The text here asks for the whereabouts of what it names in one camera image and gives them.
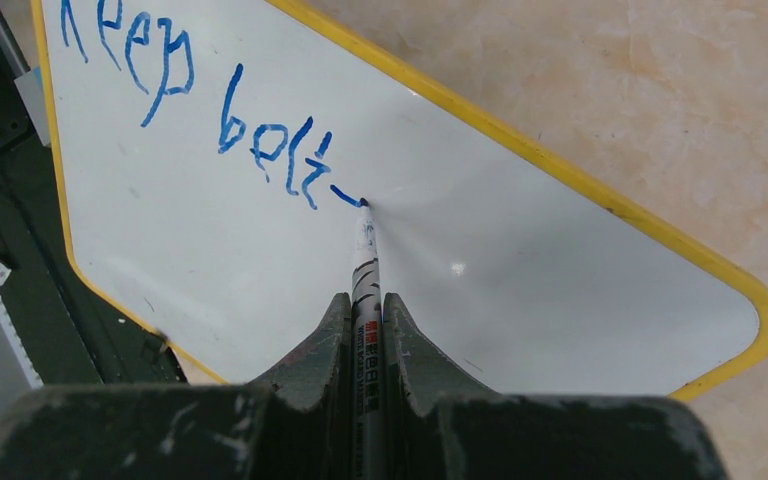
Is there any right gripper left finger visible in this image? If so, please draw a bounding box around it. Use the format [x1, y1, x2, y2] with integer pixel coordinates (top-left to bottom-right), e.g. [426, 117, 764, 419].
[0, 293, 352, 479]

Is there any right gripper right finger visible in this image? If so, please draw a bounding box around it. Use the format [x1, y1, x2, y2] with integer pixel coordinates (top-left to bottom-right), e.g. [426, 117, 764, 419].
[383, 293, 728, 479]

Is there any yellow framed whiteboard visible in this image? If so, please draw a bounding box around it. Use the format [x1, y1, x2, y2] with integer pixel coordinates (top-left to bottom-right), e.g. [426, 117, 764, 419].
[31, 1, 768, 401]

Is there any whiteboard marker pen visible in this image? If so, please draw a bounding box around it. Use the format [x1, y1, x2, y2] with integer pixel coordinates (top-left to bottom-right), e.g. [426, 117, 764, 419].
[351, 199, 386, 479]

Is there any grey blue toy brick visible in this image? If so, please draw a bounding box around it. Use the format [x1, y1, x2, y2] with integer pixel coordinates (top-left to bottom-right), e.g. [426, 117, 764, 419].
[14, 67, 51, 147]

